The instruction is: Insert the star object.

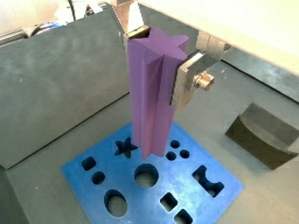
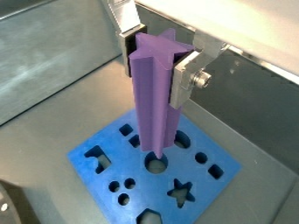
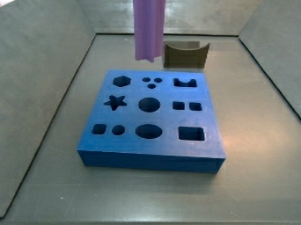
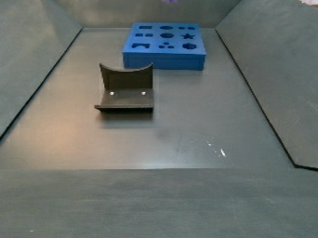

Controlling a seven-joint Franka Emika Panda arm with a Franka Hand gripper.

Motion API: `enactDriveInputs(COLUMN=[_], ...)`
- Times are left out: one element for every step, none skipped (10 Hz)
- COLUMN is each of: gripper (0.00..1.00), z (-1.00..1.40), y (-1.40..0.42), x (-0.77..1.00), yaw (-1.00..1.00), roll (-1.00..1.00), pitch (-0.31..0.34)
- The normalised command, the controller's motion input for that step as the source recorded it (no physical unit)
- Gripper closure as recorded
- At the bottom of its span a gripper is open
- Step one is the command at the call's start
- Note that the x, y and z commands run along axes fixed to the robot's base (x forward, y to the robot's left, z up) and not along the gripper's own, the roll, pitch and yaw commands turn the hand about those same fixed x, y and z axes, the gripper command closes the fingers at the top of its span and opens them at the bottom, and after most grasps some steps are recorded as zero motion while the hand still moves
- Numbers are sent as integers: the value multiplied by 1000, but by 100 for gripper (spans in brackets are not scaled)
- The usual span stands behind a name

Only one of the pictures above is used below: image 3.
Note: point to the blue shape sorter block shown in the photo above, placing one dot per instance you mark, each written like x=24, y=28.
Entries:
x=152, y=122

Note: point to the purple star-shaped peg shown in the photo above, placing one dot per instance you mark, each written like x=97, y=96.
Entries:
x=148, y=21

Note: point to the olive U-shaped block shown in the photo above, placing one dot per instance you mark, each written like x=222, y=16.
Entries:
x=184, y=54

